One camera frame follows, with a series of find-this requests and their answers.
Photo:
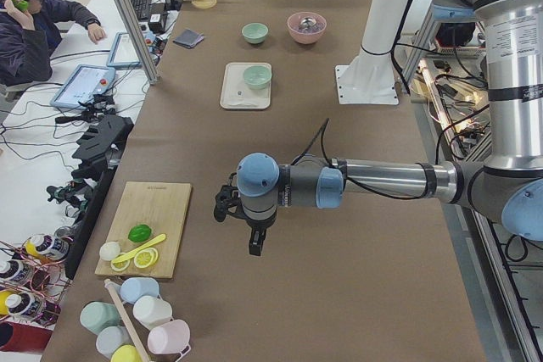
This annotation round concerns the white plastic cup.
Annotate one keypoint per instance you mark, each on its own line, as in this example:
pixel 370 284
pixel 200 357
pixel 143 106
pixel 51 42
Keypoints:
pixel 152 312

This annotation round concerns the teach pendant tablet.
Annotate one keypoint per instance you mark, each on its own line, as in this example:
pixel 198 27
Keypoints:
pixel 85 82
pixel 122 55

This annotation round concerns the green plastic cup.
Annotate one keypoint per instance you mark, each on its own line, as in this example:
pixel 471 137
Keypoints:
pixel 97 316

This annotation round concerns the white garlic toy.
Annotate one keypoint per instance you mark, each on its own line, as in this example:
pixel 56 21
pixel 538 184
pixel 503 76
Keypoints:
pixel 109 251

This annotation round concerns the pink bowl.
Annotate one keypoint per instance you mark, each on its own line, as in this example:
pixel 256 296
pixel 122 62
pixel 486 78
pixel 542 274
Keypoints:
pixel 305 38

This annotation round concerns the far teach pendant tablet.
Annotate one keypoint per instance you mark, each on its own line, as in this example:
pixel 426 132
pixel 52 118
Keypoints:
pixel 122 55

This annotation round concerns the aluminium frame post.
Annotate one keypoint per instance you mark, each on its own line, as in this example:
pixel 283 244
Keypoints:
pixel 130 21

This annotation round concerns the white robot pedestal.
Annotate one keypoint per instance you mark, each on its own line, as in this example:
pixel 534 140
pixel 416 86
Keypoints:
pixel 369 78

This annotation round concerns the green lime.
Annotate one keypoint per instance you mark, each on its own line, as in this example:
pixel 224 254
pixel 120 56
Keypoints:
pixel 139 233

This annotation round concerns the pink plastic cup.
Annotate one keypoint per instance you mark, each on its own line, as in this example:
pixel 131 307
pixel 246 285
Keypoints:
pixel 172 337

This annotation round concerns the yellow plastic knife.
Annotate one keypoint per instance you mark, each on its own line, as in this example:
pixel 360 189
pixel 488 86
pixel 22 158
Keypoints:
pixel 131 254

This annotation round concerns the metal spoon in bowl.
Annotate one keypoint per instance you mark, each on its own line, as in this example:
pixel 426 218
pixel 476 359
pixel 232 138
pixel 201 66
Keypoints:
pixel 308 24

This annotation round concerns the grey folded cloth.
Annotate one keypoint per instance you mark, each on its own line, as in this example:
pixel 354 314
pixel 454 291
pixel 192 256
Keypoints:
pixel 189 39

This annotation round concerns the grey plastic cup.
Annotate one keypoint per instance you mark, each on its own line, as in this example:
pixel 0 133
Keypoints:
pixel 110 339

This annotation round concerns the yellow plastic cup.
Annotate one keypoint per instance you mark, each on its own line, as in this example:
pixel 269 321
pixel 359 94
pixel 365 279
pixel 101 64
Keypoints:
pixel 126 353

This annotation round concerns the blue plastic cup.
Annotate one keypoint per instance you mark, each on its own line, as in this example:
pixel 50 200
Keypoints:
pixel 134 288

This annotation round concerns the green bowl from tray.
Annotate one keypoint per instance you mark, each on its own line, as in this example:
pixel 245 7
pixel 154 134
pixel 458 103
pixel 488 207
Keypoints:
pixel 257 77

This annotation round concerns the lemon slice toy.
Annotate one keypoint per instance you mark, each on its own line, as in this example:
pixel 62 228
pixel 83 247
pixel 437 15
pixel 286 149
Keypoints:
pixel 146 258

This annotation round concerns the near teach pendant tablet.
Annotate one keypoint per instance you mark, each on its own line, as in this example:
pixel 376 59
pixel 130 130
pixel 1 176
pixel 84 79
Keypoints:
pixel 85 82

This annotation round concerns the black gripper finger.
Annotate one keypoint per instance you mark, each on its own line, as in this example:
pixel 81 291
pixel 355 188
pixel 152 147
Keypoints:
pixel 256 240

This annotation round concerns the beige plastic tray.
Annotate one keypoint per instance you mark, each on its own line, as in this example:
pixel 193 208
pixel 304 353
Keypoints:
pixel 235 95

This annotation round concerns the person in dark jacket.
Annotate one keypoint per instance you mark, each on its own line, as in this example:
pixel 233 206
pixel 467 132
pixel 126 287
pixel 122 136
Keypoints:
pixel 29 36

